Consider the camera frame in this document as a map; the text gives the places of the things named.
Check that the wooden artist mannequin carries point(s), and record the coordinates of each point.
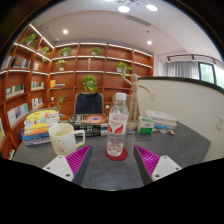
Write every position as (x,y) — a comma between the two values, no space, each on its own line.
(134,96)

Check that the white partition with dark rim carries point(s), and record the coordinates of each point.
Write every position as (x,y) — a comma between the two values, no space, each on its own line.
(186,106)

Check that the dark blue office chair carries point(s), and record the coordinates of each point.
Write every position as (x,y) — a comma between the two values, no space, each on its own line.
(88,104)

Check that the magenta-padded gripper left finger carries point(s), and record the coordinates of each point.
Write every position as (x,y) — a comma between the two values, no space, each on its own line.
(60,166)

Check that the stack of white boxes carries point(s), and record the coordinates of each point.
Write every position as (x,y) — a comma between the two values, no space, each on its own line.
(163,118)

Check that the wooden shelf unit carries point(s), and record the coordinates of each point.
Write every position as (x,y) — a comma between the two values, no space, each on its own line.
(40,76)

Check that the white wall socket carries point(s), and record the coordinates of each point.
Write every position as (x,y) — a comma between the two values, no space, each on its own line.
(220,123)

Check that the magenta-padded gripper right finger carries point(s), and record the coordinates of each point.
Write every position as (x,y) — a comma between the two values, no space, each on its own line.
(165,167)

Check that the window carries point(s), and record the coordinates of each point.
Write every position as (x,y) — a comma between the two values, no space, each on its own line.
(213,74)

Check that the stack of black books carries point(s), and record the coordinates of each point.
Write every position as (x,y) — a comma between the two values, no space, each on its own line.
(88,123)

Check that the small green and white box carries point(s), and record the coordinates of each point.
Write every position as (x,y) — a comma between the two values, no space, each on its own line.
(145,125)

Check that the clear plastic water bottle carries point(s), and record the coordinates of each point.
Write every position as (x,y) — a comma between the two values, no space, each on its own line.
(117,126)

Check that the grey curtain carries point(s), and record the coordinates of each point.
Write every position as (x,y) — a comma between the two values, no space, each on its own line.
(181,70)

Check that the stack of colourful books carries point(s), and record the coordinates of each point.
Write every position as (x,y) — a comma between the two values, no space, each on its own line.
(40,126)

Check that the branched ceiling lamp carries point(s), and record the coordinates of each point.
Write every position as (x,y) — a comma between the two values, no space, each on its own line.
(124,8)

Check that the cream mug with red print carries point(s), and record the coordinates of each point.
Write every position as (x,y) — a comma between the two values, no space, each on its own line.
(63,140)

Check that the ceiling air vent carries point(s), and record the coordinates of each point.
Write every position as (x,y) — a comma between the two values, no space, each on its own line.
(137,20)

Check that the recessed ceiling spotlight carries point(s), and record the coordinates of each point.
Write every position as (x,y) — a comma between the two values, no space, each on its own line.
(65,31)
(149,42)

